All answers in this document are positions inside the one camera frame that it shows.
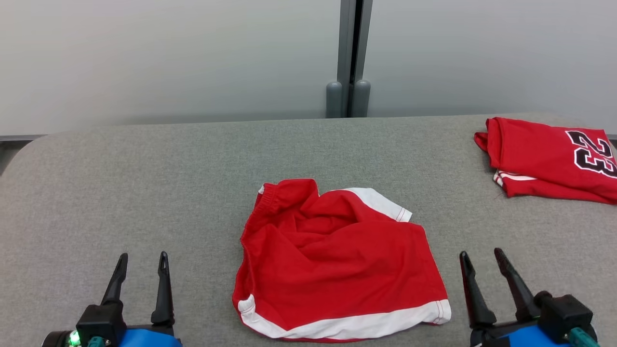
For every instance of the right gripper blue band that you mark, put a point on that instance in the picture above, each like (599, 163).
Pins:
(520, 337)

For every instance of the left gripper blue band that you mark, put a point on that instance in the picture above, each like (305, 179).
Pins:
(149, 337)

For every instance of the red jersey with number 23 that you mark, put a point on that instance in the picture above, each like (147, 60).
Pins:
(535, 154)

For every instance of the red shorts with white trim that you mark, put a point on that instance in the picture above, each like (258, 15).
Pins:
(337, 270)

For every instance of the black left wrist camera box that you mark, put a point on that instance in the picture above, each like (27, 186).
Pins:
(103, 320)

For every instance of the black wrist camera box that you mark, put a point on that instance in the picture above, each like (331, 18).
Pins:
(103, 320)
(566, 315)

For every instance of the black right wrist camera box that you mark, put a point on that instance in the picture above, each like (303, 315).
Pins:
(566, 315)

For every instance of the teal left camera connector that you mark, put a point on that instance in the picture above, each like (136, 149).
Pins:
(95, 342)

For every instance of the teal camera connector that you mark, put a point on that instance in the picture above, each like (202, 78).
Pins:
(585, 340)
(95, 342)

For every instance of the teal right camera connector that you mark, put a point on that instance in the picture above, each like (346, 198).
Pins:
(585, 340)

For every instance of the grey rounded post foot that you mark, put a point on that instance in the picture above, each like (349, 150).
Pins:
(334, 101)
(361, 101)

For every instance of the grey aluminium partition post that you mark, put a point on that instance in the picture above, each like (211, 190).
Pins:
(348, 38)

